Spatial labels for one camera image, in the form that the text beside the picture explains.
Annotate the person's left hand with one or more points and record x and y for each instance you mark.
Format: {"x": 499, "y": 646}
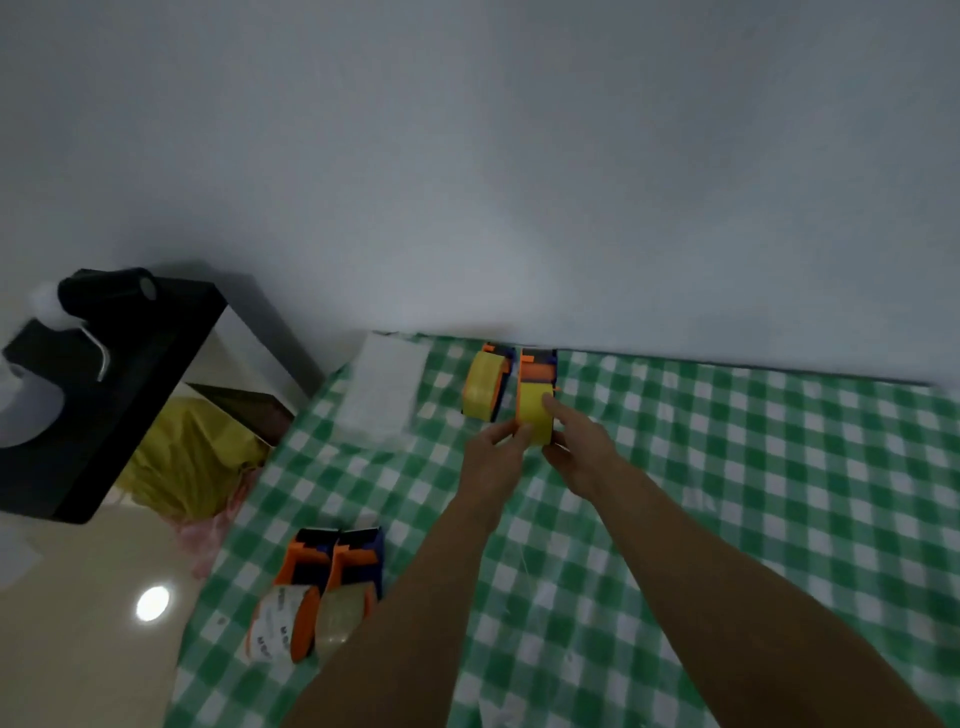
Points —
{"x": 491, "y": 472}

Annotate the person's right hand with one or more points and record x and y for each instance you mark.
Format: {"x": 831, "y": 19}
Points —
{"x": 585, "y": 457}

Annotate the short yellow tape roll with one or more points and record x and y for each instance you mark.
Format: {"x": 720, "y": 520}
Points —
{"x": 532, "y": 409}

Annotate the brown tape roll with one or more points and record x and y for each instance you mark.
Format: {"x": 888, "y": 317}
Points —
{"x": 341, "y": 619}

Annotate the person's right forearm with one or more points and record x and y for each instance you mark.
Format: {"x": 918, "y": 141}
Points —
{"x": 750, "y": 615}

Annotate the person's left forearm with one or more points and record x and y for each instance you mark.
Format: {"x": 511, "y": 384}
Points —
{"x": 405, "y": 630}

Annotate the white foam pad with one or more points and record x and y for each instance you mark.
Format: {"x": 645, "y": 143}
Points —
{"x": 382, "y": 390}

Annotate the green checkered tablecloth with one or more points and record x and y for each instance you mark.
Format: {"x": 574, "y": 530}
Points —
{"x": 750, "y": 487}

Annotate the pink plastic bag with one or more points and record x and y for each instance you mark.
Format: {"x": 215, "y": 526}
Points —
{"x": 206, "y": 536}

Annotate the yellow plastic bag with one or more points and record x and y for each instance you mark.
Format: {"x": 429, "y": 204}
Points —
{"x": 191, "y": 457}

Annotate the white cabinet with black top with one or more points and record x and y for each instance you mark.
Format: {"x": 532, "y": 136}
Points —
{"x": 112, "y": 405}

